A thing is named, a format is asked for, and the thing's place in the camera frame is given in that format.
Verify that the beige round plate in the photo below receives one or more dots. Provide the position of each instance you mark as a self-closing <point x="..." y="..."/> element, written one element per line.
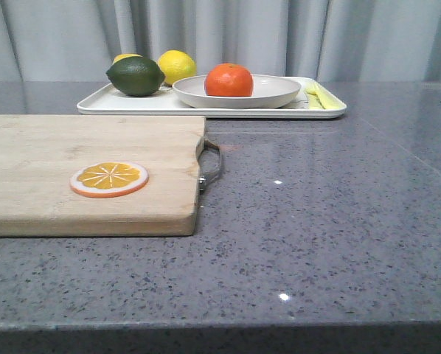
<point x="268" y="92"/>

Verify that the pale yellow plastic fork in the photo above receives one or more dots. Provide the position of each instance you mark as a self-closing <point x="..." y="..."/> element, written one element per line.
<point x="314" y="103"/>

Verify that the orange mandarin fruit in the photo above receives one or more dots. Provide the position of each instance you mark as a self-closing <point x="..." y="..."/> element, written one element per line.
<point x="229" y="80"/>

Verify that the orange slice coaster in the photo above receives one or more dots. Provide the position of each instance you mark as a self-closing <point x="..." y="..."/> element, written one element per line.
<point x="109" y="179"/>

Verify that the white bear-print tray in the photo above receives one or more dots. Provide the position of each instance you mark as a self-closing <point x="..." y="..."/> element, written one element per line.
<point x="108" y="100"/>

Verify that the grey curtain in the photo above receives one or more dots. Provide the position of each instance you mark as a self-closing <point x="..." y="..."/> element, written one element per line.
<point x="325" y="40"/>

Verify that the yellow lemon right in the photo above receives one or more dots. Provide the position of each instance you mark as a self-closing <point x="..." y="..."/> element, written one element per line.
<point x="176" y="65"/>

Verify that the yellow lemon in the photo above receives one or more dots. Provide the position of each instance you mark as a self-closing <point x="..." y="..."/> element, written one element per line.
<point x="176" y="65"/>
<point x="124" y="56"/>

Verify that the yellow lemon left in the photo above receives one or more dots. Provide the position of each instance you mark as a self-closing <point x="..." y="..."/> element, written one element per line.
<point x="124" y="56"/>

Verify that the dark green lime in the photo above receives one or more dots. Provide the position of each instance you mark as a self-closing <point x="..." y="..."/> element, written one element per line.
<point x="136" y="76"/>

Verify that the metal cutting board handle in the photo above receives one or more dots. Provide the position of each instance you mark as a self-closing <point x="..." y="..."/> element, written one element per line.
<point x="211" y="165"/>

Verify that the pale yellow plastic knife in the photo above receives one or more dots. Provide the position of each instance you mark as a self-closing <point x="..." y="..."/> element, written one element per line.
<point x="327" y="99"/>

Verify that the wooden cutting board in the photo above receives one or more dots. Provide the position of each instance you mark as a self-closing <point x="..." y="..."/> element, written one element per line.
<point x="40" y="153"/>

